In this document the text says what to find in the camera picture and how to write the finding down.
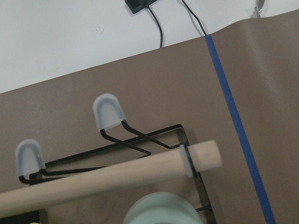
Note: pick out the green cup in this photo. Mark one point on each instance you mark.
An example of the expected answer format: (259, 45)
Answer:
(162, 208)

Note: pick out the small black puck device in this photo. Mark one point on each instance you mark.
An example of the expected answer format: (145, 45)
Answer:
(137, 5)

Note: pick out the black wire cup rack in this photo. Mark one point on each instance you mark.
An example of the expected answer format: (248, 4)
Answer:
(112, 125)

